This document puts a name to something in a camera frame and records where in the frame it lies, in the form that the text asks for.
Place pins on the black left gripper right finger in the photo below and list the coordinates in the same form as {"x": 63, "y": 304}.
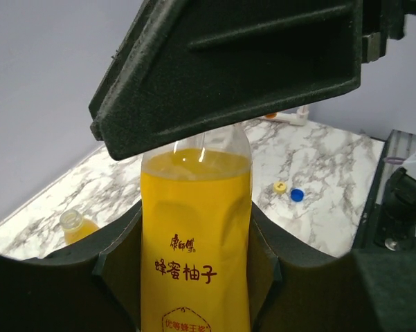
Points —
{"x": 294, "y": 287}

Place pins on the white PVC pipe frame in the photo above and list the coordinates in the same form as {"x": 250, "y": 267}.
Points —
{"x": 298, "y": 118}

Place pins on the blue bottle cap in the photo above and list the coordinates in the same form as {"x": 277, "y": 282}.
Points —
{"x": 297, "y": 195}

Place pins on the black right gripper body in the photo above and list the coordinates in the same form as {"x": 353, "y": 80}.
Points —
{"x": 383, "y": 20}

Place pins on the yellow bottle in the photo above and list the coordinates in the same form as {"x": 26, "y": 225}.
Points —
{"x": 196, "y": 211}
{"x": 76, "y": 227}

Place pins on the yellow bottle cap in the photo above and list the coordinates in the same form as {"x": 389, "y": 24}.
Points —
{"x": 280, "y": 187}

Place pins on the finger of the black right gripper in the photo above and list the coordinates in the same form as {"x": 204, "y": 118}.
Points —
{"x": 186, "y": 67}

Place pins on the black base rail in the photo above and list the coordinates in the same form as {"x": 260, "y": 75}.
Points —
{"x": 366, "y": 231}

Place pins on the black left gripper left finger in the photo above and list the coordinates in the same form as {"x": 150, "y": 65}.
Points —
{"x": 91, "y": 285}

